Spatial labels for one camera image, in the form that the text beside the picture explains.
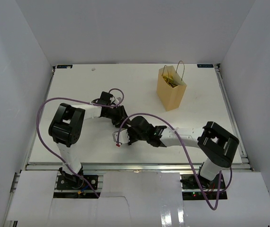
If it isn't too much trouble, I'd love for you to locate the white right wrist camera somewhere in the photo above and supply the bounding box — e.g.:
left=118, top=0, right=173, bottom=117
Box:
left=112, top=129, right=130, bottom=147

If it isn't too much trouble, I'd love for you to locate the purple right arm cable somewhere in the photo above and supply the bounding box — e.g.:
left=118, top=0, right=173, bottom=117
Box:
left=117, top=113, right=233, bottom=210

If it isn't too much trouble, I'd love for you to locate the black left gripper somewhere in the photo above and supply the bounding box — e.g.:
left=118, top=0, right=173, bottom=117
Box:
left=104, top=105, right=130, bottom=129

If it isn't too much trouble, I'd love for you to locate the left blue table label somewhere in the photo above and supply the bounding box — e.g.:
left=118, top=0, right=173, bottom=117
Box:
left=56, top=64, right=73, bottom=69

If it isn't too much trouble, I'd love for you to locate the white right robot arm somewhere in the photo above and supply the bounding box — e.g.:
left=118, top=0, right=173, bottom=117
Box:
left=127, top=116, right=239, bottom=189

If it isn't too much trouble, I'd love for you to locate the aluminium front rail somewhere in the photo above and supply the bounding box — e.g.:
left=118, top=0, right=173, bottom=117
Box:
left=25, top=163, right=252, bottom=172

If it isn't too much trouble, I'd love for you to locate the blue table label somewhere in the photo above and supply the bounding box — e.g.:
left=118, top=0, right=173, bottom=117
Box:
left=197, top=64, right=214, bottom=68
left=56, top=64, right=73, bottom=69

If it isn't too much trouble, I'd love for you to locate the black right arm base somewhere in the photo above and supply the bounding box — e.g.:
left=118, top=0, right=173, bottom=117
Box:
left=180, top=174, right=227, bottom=201

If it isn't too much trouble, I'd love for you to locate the yellow m&m's candy bag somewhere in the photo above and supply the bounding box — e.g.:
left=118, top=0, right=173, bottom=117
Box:
left=162, top=75, right=178, bottom=88

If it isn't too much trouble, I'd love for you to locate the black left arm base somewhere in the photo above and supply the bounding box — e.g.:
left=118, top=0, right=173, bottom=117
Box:
left=55, top=175, right=99, bottom=190

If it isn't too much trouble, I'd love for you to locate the right blue table label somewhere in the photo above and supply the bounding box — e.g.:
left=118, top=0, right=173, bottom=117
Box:
left=197, top=64, right=214, bottom=68

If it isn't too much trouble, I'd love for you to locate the brown paper bag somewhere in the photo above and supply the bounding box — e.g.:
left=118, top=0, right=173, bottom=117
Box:
left=156, top=61, right=187, bottom=111

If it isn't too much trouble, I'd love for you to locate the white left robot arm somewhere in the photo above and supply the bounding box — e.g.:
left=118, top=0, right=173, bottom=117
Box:
left=48, top=91, right=127, bottom=189

